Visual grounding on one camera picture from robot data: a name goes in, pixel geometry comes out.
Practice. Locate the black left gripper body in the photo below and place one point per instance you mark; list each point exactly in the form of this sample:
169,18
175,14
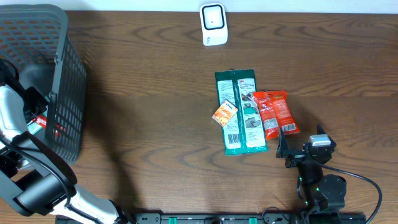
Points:
32,99

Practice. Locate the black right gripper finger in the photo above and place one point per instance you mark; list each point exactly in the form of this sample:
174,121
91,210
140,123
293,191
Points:
320,130
283,147

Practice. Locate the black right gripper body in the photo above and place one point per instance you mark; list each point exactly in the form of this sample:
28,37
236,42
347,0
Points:
296,157

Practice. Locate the red stick packet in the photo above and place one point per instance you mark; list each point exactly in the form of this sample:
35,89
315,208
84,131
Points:
41,120

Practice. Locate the orange-red snack bag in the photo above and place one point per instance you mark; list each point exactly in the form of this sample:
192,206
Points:
275,113

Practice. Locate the green 3M wipes package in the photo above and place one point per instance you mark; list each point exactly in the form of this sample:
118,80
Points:
244,134

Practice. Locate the orange Kleenex tissue pack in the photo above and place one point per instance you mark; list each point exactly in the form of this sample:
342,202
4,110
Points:
225,113

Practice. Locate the mint green wipes pack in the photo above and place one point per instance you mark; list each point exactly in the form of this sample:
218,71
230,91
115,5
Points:
35,128

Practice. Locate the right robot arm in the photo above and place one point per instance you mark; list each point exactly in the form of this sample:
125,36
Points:
324,194

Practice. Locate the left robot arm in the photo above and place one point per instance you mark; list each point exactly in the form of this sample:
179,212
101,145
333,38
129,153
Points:
33,178

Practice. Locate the white barcode scanner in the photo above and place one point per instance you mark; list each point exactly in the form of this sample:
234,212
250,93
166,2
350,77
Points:
213,24

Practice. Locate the grey plastic mesh basket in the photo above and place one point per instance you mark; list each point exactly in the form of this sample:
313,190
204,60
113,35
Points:
35,46

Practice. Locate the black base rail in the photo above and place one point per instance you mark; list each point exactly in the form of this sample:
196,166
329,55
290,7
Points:
270,218

